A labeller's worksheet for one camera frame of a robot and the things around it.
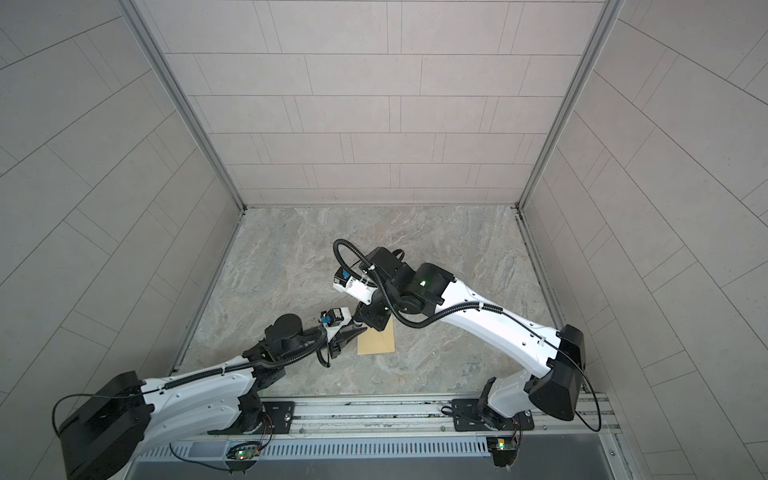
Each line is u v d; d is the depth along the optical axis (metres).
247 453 0.64
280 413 0.71
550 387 0.37
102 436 0.40
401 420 0.72
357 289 0.59
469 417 0.69
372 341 0.82
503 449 0.68
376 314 0.59
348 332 0.67
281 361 0.61
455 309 0.44
